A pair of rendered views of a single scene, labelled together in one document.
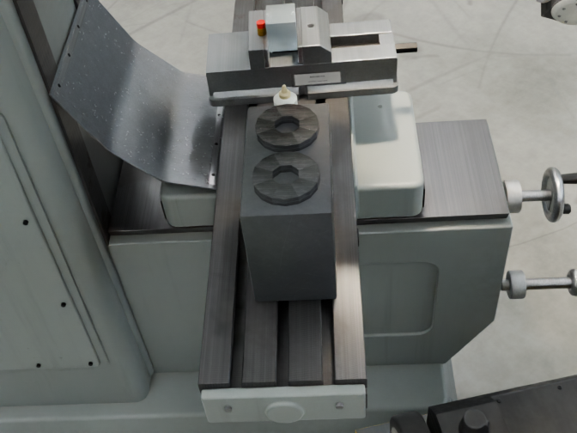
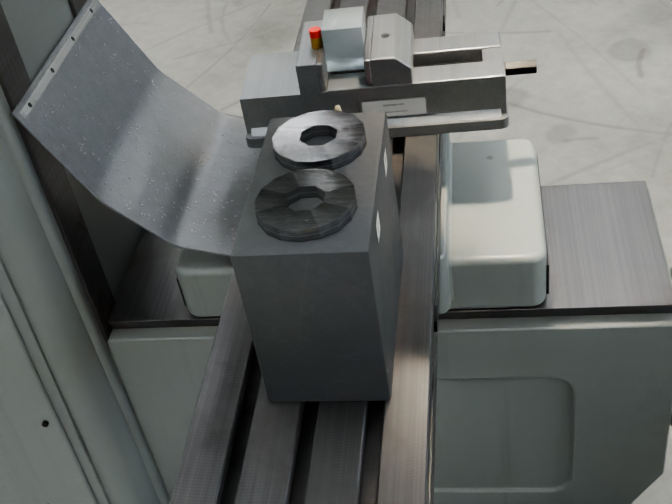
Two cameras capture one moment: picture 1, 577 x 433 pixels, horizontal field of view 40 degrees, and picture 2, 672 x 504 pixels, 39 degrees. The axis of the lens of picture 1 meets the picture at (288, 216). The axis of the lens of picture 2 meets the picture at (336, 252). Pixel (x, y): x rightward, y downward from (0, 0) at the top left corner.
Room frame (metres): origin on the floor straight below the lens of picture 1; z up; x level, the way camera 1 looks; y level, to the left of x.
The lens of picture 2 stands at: (0.07, -0.10, 1.59)
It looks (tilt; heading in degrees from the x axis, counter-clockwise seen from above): 39 degrees down; 7
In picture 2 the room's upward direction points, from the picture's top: 10 degrees counter-clockwise
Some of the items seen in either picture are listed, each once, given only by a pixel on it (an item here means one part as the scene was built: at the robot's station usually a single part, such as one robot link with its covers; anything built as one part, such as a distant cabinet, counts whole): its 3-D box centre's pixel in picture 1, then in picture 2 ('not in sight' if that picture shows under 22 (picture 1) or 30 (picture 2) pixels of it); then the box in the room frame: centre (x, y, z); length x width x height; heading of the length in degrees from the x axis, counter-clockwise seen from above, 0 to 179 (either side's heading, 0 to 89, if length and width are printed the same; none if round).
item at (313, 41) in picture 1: (313, 34); (389, 48); (1.21, -0.08, 0.99); 0.12 x 0.06 x 0.04; 176
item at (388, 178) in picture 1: (291, 151); (364, 217); (1.15, -0.02, 0.76); 0.50 x 0.35 x 0.12; 85
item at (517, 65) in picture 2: (405, 47); (520, 67); (1.20, -0.25, 0.95); 0.04 x 0.02 x 0.02; 86
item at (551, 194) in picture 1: (535, 195); not in sight; (1.11, -0.52, 0.60); 0.16 x 0.12 x 0.12; 85
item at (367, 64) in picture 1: (300, 51); (372, 73); (1.21, -0.06, 0.96); 0.35 x 0.15 x 0.11; 86
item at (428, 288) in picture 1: (313, 264); (404, 386); (1.15, -0.05, 0.40); 0.80 x 0.30 x 0.60; 85
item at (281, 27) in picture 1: (282, 27); (345, 39); (1.21, -0.03, 1.01); 0.06 x 0.05 x 0.06; 176
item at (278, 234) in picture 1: (291, 198); (327, 249); (0.79, -0.01, 1.00); 0.22 x 0.12 x 0.20; 174
